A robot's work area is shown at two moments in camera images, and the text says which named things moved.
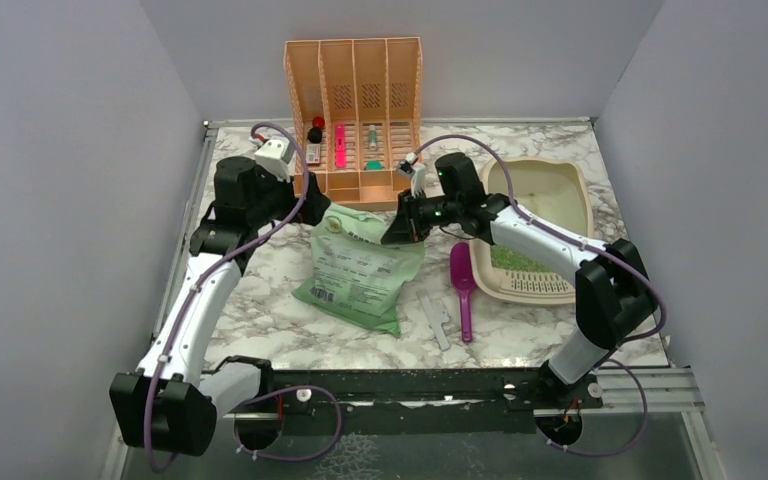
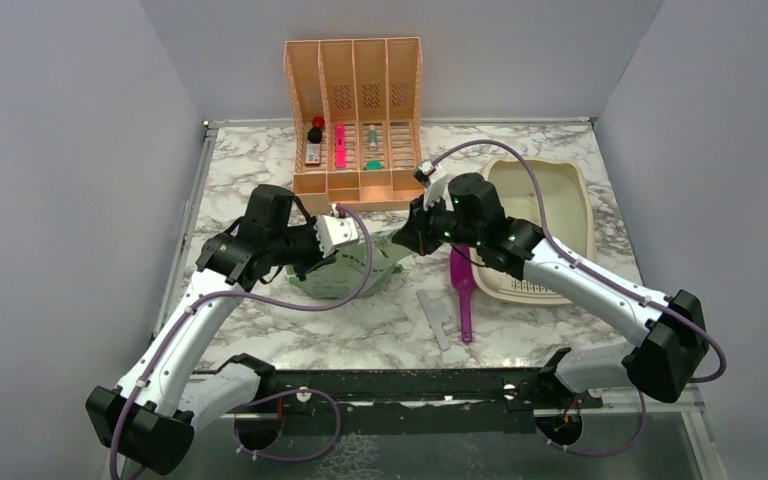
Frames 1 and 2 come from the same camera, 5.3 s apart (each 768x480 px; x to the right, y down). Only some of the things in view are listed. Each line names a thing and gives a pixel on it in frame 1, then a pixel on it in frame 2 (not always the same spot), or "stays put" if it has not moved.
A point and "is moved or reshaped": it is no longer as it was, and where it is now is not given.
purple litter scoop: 462,267 stays put
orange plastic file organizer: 358,112 stays put
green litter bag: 353,276 is moved or reshaped
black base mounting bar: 354,399 stays put
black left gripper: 316,202 -> 317,255
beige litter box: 554,194 stays put
